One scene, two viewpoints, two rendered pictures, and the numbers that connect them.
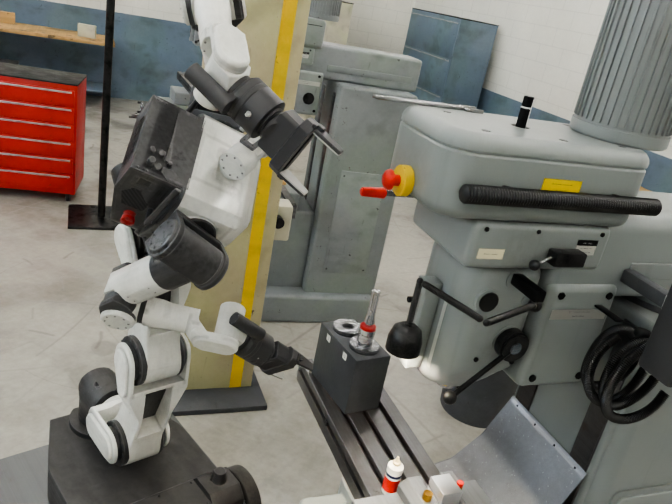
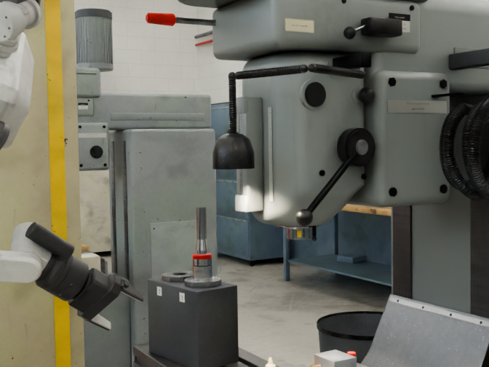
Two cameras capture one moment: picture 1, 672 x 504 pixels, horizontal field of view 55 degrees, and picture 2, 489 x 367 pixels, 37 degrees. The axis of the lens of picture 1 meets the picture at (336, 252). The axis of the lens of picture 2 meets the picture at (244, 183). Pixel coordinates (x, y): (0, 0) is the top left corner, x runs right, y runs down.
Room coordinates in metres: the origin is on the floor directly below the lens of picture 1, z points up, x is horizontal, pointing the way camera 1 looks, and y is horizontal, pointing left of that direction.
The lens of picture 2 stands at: (-0.09, -0.07, 1.46)
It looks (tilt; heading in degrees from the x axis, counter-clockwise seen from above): 3 degrees down; 354
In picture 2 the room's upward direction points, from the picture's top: 1 degrees counter-clockwise
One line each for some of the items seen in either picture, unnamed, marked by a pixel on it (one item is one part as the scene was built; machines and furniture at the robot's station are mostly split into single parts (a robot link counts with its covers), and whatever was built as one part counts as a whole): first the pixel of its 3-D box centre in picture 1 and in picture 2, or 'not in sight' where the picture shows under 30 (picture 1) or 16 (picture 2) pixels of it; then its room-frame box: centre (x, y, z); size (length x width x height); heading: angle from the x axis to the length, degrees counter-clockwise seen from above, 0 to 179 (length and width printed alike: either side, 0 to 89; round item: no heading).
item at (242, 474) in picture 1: (238, 496); not in sight; (1.62, 0.16, 0.50); 0.20 x 0.05 x 0.20; 45
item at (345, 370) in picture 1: (349, 362); (191, 317); (1.68, -0.11, 1.04); 0.22 x 0.12 x 0.20; 33
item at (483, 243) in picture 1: (508, 225); (315, 31); (1.30, -0.35, 1.68); 0.34 x 0.24 x 0.10; 114
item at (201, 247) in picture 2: (372, 308); (201, 230); (1.64, -0.13, 1.26); 0.03 x 0.03 x 0.11
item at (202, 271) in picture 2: (366, 335); (202, 268); (1.64, -0.13, 1.17); 0.05 x 0.05 x 0.05
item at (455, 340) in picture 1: (467, 311); (300, 140); (1.29, -0.31, 1.47); 0.21 x 0.19 x 0.32; 24
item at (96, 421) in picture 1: (128, 428); not in sight; (1.63, 0.54, 0.68); 0.21 x 0.20 x 0.13; 45
